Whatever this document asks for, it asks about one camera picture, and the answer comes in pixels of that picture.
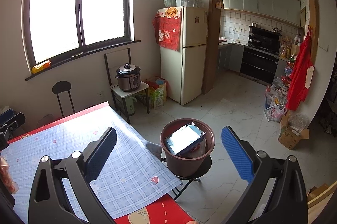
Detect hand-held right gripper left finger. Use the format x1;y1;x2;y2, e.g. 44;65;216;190
28;127;118;224

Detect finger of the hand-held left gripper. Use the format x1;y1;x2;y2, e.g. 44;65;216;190
0;108;15;122
0;113;26;135

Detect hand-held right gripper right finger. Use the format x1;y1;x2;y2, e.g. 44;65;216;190
221;126;308;224

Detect brown plastic bucket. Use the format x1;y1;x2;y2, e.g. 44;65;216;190
160;119;215;178

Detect blue snack wrapper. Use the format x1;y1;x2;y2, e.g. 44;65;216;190
164;121;207;157

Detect person's left hand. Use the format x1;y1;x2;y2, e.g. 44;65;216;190
0;156;19;194

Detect blue plaid tablecloth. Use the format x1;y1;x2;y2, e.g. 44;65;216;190
0;106;183;222

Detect black folding stool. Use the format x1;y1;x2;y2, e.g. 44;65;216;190
144;142;213;201

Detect green kettle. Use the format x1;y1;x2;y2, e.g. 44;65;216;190
124;96;138;116

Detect open cardboard box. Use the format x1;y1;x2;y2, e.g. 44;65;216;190
278;111;310;151

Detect yellow snack packet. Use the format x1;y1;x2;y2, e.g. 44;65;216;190
31;60;52;74

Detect pile of filled plastic bags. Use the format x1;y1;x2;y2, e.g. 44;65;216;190
265;77;290;122

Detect silver electric pressure cooker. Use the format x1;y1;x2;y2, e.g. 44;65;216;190
115;63;143;92

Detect green yellow printed bag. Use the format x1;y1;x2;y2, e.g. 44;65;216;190
151;81;168;110

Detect red shopping bag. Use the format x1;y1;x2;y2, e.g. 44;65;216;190
143;77;166;90

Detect black integrated stove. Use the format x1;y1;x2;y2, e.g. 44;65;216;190
239;25;283;85

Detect cream two door fridge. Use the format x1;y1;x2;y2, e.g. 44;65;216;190
160;6;208;106

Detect grey kitchen counter cabinet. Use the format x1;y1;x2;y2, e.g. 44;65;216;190
217;37;249;73

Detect red apron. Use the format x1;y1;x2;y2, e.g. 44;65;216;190
286;26;315;111

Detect dark window sill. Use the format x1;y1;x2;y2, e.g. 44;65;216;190
25;39;142;82

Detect dark framed window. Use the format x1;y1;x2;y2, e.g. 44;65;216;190
21;0;135;67

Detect group of bottles and packets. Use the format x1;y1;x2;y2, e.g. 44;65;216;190
279;34;303;68

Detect red printed fridge cloth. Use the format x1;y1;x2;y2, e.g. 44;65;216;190
153;6;183;51

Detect grey upper kitchen cabinets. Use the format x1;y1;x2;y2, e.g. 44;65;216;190
221;0;302;27

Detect white top black frame table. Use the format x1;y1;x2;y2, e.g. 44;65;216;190
104;47;150;125

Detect wooden door frame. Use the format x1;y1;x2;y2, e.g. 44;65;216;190
203;0;320;130

